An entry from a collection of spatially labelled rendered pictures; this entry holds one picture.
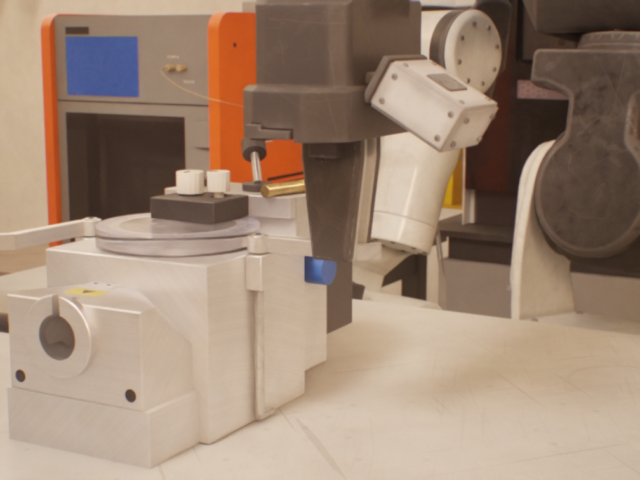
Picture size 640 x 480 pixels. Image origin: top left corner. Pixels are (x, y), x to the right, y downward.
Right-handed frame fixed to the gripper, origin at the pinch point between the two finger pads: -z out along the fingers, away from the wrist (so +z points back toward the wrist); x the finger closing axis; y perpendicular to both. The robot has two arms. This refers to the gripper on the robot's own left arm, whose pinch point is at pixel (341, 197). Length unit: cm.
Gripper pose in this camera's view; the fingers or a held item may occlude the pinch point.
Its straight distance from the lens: 57.5
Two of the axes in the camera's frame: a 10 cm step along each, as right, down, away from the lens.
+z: 0.0, -9.9, -1.7
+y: 8.8, 0.8, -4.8
